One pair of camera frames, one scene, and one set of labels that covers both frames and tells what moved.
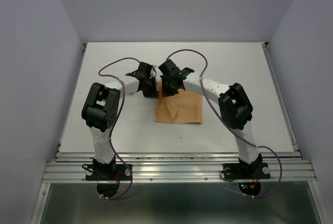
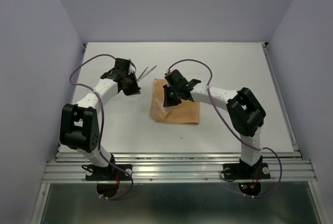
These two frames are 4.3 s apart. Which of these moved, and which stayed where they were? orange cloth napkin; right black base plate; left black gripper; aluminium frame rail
Moved: left black gripper
Stayed: right black base plate; aluminium frame rail; orange cloth napkin
